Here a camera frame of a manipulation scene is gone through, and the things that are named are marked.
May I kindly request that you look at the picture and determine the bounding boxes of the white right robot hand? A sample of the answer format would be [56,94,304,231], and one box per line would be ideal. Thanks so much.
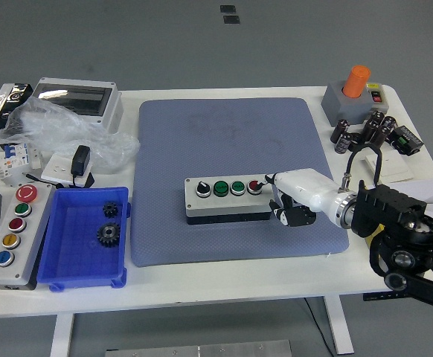
[263,167,342,228]

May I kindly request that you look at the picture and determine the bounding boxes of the grey four-button control box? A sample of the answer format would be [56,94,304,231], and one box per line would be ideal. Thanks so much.
[184,174,273,226]

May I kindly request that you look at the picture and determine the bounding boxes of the grey five-button control box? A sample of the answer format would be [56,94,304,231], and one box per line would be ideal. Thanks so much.
[0,182,56,291]

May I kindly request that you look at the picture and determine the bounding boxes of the grey block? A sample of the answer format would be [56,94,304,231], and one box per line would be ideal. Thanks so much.
[321,80,376,126]

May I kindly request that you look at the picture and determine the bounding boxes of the black module green terminals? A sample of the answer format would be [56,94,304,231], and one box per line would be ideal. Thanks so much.
[391,125,425,156]

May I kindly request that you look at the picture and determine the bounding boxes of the orange cylinder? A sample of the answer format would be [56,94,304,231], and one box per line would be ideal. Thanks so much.
[341,65,371,98]

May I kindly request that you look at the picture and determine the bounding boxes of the yellow white cardboard box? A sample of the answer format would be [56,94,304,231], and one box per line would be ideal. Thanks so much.
[365,177,433,287]

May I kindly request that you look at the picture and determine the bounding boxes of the black table height controller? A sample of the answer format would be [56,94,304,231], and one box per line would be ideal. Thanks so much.
[363,292,411,301]

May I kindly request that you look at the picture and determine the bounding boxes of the white table leg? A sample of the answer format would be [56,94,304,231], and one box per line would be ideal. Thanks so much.
[322,296,355,355]
[49,314,75,357]

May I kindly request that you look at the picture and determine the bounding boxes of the grey-blue mat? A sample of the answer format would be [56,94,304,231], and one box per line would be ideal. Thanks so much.
[129,97,350,268]

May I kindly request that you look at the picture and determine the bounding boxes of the grey metal plate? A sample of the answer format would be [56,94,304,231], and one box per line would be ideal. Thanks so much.
[104,339,292,357]

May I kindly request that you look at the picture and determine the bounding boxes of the large black gear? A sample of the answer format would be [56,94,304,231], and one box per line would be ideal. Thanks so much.
[96,222,123,246]

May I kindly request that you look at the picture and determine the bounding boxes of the blue plastic bin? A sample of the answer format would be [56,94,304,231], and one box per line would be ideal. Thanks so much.
[36,186,132,293]

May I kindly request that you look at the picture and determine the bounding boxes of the grey distribution box clear cover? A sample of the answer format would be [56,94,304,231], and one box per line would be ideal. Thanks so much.
[28,77,124,134]

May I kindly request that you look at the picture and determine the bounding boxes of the clear plastic bag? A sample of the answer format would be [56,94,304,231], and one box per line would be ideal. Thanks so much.
[0,98,141,174]

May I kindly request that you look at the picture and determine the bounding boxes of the white blue circuit breaker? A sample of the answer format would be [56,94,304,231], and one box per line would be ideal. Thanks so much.
[0,142,43,187]

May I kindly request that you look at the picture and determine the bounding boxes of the white wall switch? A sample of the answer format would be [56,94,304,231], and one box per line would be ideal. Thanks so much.
[364,150,414,184]

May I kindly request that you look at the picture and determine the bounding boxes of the white switch red black buttons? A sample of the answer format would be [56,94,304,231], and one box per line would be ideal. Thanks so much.
[365,82,390,115]

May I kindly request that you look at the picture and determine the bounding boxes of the black cable under table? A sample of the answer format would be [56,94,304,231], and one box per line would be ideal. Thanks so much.
[304,297,337,357]

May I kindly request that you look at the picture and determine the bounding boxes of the black power adapter with cord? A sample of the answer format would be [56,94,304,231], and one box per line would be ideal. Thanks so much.
[23,144,95,189]

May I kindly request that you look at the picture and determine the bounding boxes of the white wall socket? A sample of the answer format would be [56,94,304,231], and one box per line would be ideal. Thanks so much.
[40,152,94,187]

